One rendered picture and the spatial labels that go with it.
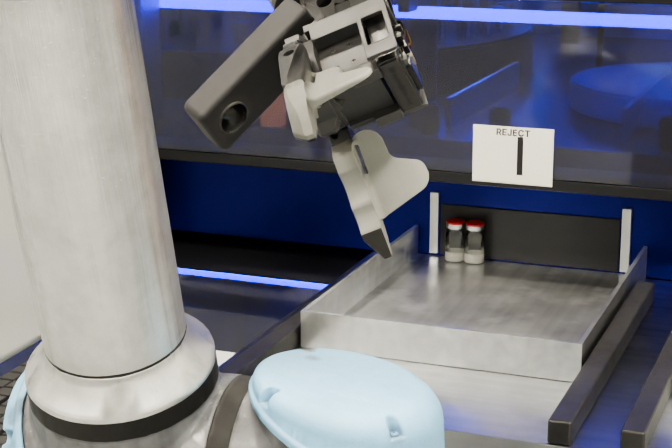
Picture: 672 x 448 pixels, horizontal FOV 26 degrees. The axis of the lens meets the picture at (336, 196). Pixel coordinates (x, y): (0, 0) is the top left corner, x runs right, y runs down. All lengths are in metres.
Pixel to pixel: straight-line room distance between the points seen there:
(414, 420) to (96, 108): 0.26
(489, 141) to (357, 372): 0.66
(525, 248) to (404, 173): 0.58
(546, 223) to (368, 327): 0.35
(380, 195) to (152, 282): 0.27
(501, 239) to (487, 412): 0.44
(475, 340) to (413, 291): 0.23
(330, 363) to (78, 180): 0.21
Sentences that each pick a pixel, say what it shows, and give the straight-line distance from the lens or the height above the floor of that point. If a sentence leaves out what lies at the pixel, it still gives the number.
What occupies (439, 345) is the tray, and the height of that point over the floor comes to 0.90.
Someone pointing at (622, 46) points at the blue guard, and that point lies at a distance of 1.47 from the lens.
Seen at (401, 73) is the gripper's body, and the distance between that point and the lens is 1.01.
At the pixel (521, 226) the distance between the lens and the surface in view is 1.61.
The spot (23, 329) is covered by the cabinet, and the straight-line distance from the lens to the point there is 1.59.
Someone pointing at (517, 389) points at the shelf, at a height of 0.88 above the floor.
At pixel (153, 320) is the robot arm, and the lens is 0.84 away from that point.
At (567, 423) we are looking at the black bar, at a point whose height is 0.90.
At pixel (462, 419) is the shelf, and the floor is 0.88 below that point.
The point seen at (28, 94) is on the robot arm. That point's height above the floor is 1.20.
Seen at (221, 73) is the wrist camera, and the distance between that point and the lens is 1.06.
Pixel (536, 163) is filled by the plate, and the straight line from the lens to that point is 1.51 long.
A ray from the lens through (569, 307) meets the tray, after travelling 1.47.
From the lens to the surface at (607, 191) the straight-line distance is 1.50.
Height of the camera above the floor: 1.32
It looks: 13 degrees down
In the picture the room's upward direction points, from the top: straight up
